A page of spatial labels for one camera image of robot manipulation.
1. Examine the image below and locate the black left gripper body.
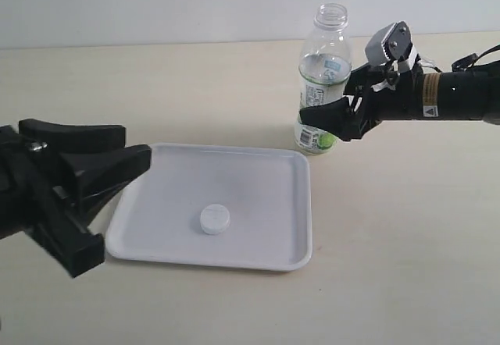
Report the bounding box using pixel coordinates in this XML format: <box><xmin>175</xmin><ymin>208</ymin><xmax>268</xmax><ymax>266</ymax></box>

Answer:
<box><xmin>1</xmin><ymin>126</ymin><xmax>105</xmax><ymax>278</ymax></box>

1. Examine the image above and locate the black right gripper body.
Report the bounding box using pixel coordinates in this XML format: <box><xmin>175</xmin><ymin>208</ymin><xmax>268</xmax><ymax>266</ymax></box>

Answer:
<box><xmin>348</xmin><ymin>65</ymin><xmax>423</xmax><ymax>140</ymax></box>

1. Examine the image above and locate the clear plastic drink bottle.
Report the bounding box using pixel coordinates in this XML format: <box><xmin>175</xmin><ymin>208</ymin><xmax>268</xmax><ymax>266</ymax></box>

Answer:
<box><xmin>293</xmin><ymin>2</ymin><xmax>354</xmax><ymax>157</ymax></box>

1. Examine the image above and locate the white plastic tray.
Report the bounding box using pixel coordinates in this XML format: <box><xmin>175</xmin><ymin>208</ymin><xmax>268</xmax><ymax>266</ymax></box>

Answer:
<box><xmin>105</xmin><ymin>143</ymin><xmax>313</xmax><ymax>272</ymax></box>

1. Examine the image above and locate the white bottle cap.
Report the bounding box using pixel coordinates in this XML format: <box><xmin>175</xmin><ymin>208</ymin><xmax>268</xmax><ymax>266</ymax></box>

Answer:
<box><xmin>199</xmin><ymin>204</ymin><xmax>230</xmax><ymax>235</ymax></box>

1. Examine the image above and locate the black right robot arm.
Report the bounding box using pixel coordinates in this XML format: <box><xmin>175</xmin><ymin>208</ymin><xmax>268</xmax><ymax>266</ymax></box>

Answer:
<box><xmin>299</xmin><ymin>61</ymin><xmax>499</xmax><ymax>141</ymax></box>

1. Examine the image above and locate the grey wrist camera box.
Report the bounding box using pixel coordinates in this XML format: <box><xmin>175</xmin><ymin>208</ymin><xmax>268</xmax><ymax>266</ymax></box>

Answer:
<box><xmin>365</xmin><ymin>21</ymin><xmax>413</xmax><ymax>66</ymax></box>

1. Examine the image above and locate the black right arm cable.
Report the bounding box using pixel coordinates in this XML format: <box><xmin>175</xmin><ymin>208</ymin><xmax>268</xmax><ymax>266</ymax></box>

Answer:
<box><xmin>413</xmin><ymin>43</ymin><xmax>500</xmax><ymax>73</ymax></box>

